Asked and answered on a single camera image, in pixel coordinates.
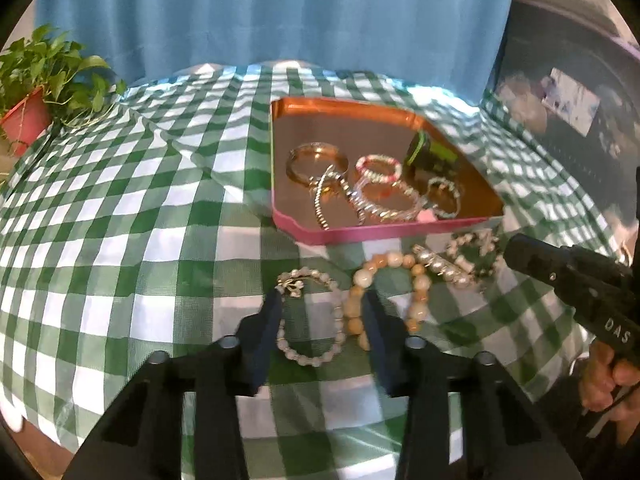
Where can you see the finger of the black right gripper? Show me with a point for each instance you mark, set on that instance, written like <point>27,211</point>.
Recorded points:
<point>576,274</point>

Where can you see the pink copper metal tray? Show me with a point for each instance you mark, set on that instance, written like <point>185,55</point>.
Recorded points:
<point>336,175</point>

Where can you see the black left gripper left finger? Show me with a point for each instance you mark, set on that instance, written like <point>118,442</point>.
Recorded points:
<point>139,435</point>

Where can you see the right hand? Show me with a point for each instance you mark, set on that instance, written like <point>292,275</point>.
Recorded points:
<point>598,382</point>

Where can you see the gold pearl bar brooch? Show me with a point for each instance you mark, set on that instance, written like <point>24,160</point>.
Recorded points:
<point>450,272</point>

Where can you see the blue curtain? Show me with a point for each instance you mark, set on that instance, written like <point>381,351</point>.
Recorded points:
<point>451,44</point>

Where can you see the white label sticker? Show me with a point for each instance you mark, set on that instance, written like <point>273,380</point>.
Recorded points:
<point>570,100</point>

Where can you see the clear storage bin purple lid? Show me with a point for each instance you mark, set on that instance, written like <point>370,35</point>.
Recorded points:
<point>577,38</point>

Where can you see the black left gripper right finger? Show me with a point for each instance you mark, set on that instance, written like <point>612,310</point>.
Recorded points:
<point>503,434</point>

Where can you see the green white checkered tablecloth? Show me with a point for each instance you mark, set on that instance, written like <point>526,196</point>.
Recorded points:
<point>151,230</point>

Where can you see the potted green plant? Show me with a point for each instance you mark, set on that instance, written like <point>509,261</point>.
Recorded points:
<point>48,81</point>

